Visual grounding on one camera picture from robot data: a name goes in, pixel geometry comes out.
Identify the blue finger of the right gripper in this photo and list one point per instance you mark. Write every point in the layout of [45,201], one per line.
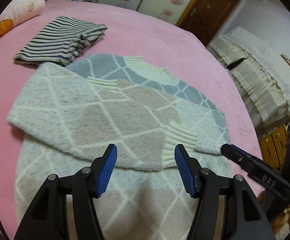
[237,155]

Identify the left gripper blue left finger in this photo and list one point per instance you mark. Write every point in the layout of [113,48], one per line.
[102,168]

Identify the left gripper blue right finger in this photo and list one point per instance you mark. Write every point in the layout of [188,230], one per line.
[189,170]

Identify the grey beige diamond knit sweater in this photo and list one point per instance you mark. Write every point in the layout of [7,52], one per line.
[69,116]

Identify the yellow wooden cabinet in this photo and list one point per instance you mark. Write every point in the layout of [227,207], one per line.
[273,147]

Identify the beige covered furniture with lace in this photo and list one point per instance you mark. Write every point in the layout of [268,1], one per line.
[260,74]

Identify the folded black white striped garment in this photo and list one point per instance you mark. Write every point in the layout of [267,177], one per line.
[61,42]

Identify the pink fleece bed cover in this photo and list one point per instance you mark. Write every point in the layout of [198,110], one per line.
[128,33]

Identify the dark brown wooden door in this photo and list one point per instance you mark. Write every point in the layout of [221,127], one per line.
[204,18]

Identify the pink pillow with orange print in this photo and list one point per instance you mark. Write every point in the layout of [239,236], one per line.
[19,11]

